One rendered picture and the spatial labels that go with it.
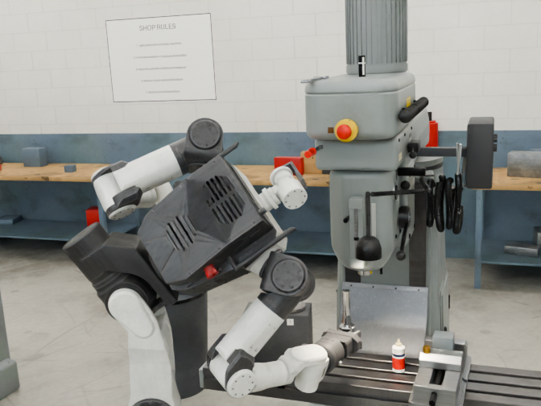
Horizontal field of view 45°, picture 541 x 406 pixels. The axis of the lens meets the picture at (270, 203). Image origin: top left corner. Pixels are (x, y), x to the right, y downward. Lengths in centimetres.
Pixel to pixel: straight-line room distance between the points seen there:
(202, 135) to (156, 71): 529
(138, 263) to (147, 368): 30
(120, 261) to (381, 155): 77
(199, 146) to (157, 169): 13
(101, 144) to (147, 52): 115
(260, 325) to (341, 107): 61
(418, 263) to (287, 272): 95
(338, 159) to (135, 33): 535
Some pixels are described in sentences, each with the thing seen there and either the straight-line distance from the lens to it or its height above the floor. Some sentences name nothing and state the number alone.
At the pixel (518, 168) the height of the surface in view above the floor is 95.
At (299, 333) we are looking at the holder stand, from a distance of 219.
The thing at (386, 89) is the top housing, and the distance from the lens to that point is 177.
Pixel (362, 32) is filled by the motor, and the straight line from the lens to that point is 215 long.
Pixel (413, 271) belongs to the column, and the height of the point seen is 117.
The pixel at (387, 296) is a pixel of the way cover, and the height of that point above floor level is 107.
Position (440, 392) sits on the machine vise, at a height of 101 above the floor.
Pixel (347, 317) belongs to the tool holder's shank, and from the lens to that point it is 201.
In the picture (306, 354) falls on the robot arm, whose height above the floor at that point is 118.
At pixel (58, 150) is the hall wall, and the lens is 776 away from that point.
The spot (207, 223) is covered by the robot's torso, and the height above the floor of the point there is 159.
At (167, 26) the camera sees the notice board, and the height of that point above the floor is 227.
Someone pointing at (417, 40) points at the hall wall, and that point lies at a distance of 619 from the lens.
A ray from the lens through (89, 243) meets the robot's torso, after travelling 173.
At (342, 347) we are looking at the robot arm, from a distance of 193.
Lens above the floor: 197
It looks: 13 degrees down
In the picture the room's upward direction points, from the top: 3 degrees counter-clockwise
